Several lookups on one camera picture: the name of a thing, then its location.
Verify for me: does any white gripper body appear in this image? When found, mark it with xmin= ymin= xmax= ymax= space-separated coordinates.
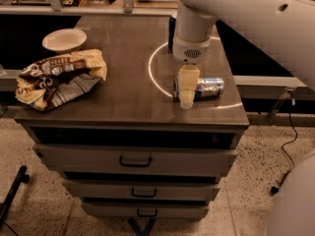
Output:
xmin=172 ymin=35 xmax=211 ymax=64

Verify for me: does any drawer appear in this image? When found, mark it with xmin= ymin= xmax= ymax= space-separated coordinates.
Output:
xmin=63 ymin=180 xmax=220 ymax=203
xmin=33 ymin=144 xmax=236 ymax=177
xmin=82 ymin=203 xmax=209 ymax=219

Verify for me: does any black stand leg left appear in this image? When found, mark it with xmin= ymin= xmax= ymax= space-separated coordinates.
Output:
xmin=0 ymin=165 xmax=30 ymax=226

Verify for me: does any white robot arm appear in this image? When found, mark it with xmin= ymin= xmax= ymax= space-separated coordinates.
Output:
xmin=173 ymin=0 xmax=315 ymax=236

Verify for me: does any red bull can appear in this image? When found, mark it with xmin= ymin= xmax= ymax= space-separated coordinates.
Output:
xmin=184 ymin=77 xmax=224 ymax=100

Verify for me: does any brown yellow chip bag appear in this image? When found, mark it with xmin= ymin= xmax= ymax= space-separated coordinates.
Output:
xmin=16 ymin=49 xmax=107 ymax=111

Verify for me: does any top drawer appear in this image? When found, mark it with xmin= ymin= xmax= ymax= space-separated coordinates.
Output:
xmin=33 ymin=144 xmax=236 ymax=177

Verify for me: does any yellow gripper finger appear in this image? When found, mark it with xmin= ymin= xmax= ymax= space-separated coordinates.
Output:
xmin=178 ymin=64 xmax=200 ymax=110

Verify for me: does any blue pepsi can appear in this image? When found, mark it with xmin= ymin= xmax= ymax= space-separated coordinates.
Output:
xmin=168 ymin=16 xmax=176 ymax=50

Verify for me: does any bottom drawer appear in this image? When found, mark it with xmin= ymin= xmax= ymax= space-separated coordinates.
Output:
xmin=82 ymin=203 xmax=209 ymax=219

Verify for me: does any black power cable with adapter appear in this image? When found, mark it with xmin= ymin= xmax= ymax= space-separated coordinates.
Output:
xmin=270 ymin=93 xmax=299 ymax=196

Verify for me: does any middle drawer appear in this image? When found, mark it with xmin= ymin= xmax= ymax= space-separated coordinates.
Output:
xmin=63 ymin=180 xmax=220 ymax=203

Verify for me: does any white bowl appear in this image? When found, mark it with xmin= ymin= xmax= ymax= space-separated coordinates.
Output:
xmin=42 ymin=29 xmax=87 ymax=54

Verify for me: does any grey drawer cabinet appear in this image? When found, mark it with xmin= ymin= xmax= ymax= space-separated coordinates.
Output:
xmin=16 ymin=16 xmax=248 ymax=206

